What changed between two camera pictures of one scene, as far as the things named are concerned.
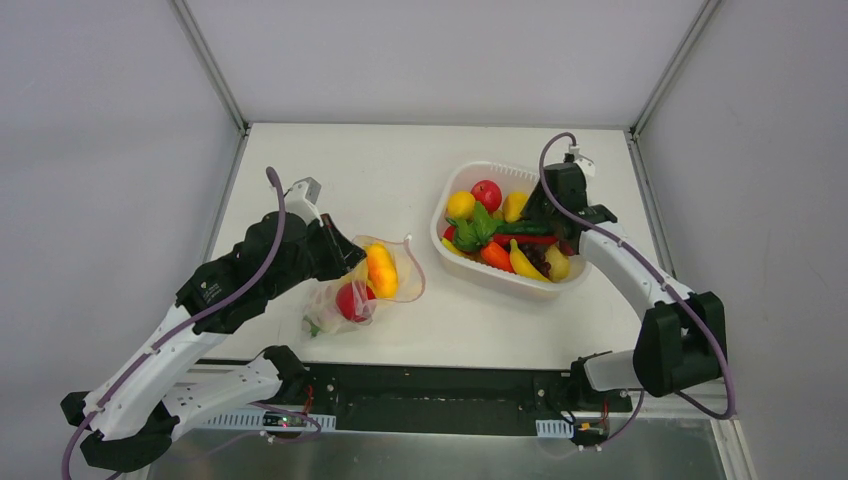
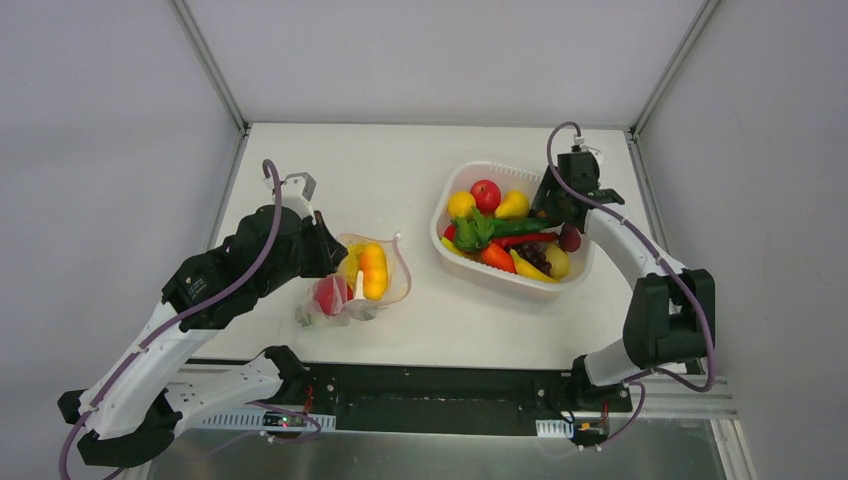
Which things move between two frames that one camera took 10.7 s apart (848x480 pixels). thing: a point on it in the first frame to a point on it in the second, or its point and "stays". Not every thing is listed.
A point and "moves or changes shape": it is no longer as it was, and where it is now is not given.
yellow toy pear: x=559 y=264 stays
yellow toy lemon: x=461 y=205 stays
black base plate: x=445 y=398 stays
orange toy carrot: x=497 y=257 stays
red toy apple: x=488 y=193 stays
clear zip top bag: x=389 y=271 moves or changes shape
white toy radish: x=328 y=325 to x=360 y=292
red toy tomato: x=354 y=301 to x=332 y=293
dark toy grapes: x=537 y=254 stays
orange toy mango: x=382 y=270 moves or changes shape
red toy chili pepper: x=505 y=239 stays
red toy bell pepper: x=449 y=233 stays
